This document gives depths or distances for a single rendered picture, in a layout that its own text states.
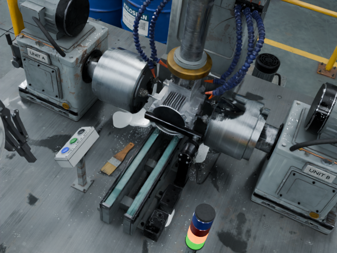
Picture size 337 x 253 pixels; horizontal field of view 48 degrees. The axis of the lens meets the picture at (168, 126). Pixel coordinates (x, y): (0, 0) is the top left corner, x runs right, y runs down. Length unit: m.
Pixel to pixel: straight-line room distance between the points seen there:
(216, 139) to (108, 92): 0.49
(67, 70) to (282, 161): 0.93
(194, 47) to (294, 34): 2.92
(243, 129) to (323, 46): 2.89
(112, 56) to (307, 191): 0.93
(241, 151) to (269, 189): 0.21
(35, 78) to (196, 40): 0.77
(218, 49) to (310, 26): 2.88
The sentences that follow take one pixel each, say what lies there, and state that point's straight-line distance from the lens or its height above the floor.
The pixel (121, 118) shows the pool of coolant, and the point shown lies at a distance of 1.85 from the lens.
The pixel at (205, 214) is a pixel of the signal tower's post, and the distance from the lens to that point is 1.11.
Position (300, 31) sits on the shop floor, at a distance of 4.35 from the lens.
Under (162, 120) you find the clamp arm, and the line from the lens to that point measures 1.55.
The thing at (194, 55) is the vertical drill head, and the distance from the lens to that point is 1.45.
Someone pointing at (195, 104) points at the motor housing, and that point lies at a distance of 1.59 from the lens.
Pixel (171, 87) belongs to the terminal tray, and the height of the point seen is 1.12.
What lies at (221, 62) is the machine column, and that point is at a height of 1.14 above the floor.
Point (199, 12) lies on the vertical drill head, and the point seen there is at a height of 1.48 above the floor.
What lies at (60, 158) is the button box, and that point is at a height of 1.06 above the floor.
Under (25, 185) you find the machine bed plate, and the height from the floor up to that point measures 0.80.
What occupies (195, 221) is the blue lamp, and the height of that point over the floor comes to 1.19.
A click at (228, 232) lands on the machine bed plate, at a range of 1.58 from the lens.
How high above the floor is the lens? 2.17
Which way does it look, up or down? 48 degrees down
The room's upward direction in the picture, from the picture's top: 9 degrees clockwise
